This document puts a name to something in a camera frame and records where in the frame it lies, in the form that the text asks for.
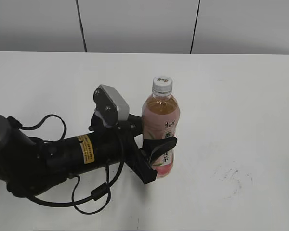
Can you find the white bottle cap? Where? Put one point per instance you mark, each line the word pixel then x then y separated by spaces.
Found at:
pixel 162 84

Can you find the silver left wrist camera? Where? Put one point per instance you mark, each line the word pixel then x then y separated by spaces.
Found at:
pixel 111 107

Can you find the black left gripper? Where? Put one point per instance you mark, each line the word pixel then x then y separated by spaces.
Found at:
pixel 115 144

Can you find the oolong tea bottle pink label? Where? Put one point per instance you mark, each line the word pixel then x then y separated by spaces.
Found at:
pixel 160 116

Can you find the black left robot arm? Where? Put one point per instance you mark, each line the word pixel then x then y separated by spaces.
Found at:
pixel 31 165

